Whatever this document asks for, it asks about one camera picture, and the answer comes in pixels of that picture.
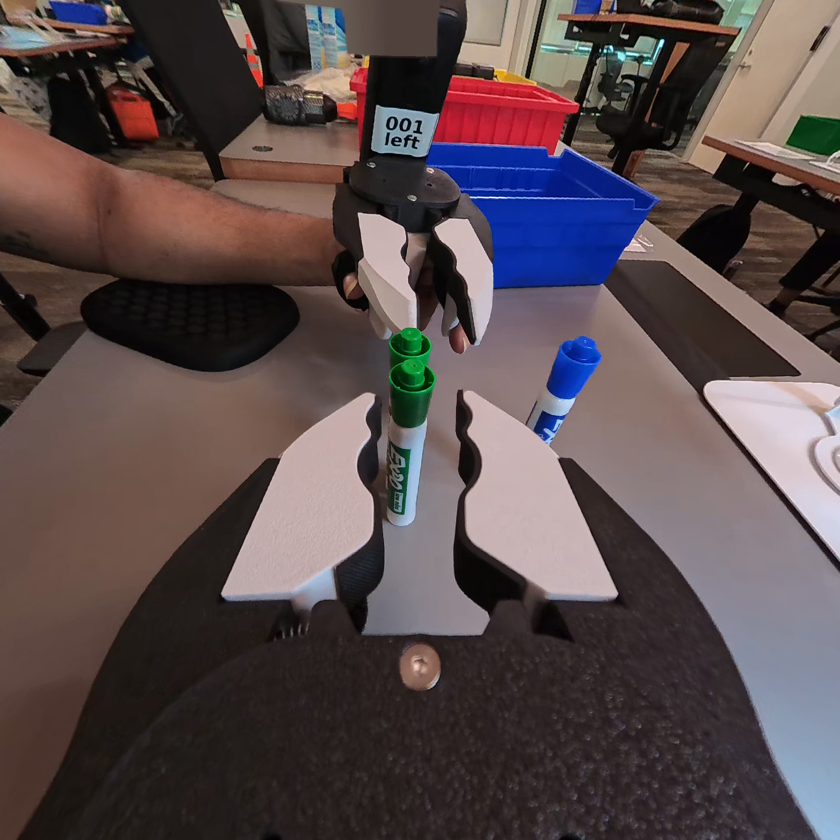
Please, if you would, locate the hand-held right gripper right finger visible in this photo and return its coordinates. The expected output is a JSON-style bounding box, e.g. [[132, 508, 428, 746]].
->
[[455, 390, 621, 624]]

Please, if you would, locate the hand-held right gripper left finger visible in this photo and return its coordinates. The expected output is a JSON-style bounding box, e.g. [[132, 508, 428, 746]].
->
[[220, 392, 385, 624]]

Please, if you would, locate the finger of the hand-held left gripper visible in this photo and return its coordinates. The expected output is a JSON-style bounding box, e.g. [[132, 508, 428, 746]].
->
[[425, 218, 495, 347], [356, 212, 421, 340]]

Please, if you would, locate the green dry erase marker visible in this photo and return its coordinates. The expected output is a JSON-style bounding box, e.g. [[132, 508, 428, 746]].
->
[[387, 359, 436, 528], [388, 326, 433, 370]]

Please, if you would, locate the blue plastic bin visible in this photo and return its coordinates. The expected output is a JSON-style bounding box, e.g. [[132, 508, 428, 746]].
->
[[425, 142, 660, 290], [49, 0, 109, 26]]

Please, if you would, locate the blue dry erase marker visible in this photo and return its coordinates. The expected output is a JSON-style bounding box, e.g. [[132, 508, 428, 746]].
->
[[525, 336, 602, 447]]

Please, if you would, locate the person's left forearm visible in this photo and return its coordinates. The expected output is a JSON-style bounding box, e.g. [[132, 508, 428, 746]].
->
[[0, 113, 345, 290]]

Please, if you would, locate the person's left hand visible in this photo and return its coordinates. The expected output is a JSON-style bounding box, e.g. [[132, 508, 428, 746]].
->
[[341, 258, 471, 355]]

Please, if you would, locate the red plastic bin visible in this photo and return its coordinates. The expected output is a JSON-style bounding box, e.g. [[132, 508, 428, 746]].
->
[[350, 66, 580, 153]]

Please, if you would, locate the white plastic bag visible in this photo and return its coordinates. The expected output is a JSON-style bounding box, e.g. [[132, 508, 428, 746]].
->
[[303, 66, 361, 94]]

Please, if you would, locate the black textured roll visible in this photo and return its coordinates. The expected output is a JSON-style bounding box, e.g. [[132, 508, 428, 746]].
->
[[262, 83, 340, 127]]

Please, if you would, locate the blue white packet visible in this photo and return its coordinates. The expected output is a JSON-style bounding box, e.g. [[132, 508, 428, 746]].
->
[[304, 3, 350, 70]]

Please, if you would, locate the black textured wrist pad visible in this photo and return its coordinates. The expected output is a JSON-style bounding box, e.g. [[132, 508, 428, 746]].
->
[[80, 279, 301, 373]]

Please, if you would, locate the black office chair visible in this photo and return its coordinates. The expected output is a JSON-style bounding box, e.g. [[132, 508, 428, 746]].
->
[[594, 49, 667, 161]]

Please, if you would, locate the black backpack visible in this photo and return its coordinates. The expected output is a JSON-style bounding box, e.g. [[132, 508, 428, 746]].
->
[[676, 203, 753, 275]]

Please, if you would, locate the wooden board document stand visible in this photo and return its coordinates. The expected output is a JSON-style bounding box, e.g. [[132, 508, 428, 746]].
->
[[703, 379, 840, 562]]

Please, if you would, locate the wooden standing desk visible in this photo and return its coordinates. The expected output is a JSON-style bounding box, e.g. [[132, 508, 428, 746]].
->
[[558, 13, 741, 148]]

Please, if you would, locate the wooden top work table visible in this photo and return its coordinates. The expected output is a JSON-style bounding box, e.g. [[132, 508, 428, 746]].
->
[[701, 134, 840, 263]]

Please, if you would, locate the black chair armrest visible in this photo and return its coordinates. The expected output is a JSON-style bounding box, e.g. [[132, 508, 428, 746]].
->
[[18, 320, 89, 378]]

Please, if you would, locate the green plastic bin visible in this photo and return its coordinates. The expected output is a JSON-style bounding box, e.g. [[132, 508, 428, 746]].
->
[[785, 115, 840, 156]]

